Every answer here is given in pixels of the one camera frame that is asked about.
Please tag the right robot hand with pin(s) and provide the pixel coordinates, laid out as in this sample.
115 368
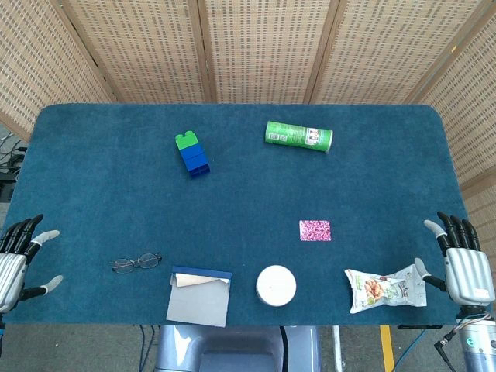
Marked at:
467 275

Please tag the woven bamboo folding screen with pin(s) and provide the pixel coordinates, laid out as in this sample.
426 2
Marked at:
263 50

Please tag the green building brick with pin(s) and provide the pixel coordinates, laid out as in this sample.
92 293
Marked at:
188 142

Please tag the grey robot torso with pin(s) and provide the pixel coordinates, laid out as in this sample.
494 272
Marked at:
232 348

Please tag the blue building brick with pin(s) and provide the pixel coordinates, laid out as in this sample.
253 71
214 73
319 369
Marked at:
193 153
197 168

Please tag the clear round clip tub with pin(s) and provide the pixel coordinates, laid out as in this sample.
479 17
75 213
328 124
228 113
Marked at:
276 286

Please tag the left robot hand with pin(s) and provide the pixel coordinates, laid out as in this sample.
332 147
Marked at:
11 279

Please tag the grey blue notebook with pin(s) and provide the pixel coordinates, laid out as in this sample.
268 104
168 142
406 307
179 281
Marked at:
197 306

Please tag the beige paper sheet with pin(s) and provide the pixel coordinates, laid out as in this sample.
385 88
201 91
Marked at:
190 280

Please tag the white table leg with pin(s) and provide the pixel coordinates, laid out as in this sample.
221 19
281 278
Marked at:
337 348

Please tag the pink patterned wallet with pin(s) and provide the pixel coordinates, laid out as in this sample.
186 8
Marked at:
314 230

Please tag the black power strip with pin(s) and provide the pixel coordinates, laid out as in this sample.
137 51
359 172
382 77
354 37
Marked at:
5 190

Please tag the teal table carpet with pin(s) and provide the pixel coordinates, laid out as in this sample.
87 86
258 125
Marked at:
116 193

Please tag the white snack bag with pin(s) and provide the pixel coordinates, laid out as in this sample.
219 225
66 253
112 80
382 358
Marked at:
372 290

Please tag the thin-frame eyeglasses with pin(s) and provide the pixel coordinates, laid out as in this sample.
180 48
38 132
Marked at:
124 266

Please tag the green chips can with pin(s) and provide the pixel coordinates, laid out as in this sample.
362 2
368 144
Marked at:
294 135

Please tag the black bar under table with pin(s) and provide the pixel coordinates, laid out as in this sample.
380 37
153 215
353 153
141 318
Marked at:
418 326

